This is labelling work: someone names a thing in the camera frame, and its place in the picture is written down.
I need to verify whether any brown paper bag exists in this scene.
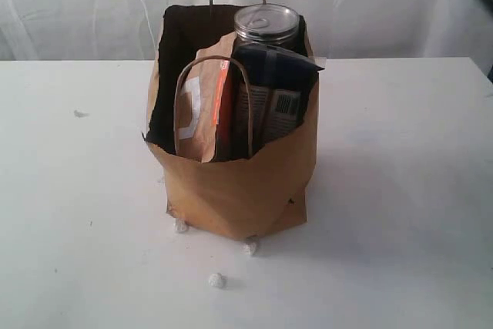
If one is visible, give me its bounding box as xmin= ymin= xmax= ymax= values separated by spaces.
xmin=143 ymin=2 xmax=320 ymax=240

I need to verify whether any black rice vacuum pack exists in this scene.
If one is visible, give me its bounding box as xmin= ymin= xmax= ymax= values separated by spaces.
xmin=233 ymin=43 xmax=324 ymax=149

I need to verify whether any dark grain can silver lid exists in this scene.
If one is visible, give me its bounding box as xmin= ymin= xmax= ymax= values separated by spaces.
xmin=234 ymin=3 xmax=300 ymax=49

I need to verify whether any brown kraft stand-up pouch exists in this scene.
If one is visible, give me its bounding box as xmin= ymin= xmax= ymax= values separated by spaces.
xmin=174 ymin=32 xmax=236 ymax=163

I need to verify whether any white backdrop curtain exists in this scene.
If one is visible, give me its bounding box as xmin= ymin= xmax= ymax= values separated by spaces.
xmin=1 ymin=0 xmax=492 ymax=69

